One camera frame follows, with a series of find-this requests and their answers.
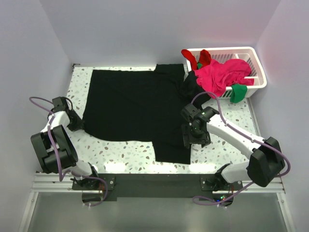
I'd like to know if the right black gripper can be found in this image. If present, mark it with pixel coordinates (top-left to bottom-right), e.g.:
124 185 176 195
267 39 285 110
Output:
182 123 211 148

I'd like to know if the black t-shirt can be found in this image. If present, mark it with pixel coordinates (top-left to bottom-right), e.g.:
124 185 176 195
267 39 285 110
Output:
83 64 210 164

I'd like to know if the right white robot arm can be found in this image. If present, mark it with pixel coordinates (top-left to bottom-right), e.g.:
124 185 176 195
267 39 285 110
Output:
181 104 285 191

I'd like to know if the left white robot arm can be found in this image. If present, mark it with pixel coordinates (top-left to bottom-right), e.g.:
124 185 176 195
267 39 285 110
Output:
30 110 100 190

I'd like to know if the pink t-shirt in basket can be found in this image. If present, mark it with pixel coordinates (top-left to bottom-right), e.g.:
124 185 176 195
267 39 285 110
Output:
195 58 254 98

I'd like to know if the green garment in basket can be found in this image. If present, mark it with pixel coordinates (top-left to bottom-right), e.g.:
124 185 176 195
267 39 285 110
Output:
196 61 248 103

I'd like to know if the red garment in basket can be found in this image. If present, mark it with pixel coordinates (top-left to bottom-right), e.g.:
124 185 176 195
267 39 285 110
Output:
181 49 212 71

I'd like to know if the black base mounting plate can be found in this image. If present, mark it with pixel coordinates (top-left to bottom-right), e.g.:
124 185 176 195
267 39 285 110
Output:
72 173 243 202

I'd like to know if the white plastic laundry basket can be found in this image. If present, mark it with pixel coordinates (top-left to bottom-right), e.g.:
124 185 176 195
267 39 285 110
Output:
185 46 267 99

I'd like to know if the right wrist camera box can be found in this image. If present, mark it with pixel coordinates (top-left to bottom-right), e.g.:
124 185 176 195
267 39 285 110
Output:
181 103 201 122

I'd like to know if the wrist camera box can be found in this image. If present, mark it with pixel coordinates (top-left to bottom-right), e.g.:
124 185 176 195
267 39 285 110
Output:
52 97 73 113
181 103 201 122

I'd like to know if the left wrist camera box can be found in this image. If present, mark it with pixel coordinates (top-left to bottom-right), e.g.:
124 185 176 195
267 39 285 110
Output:
52 97 73 113

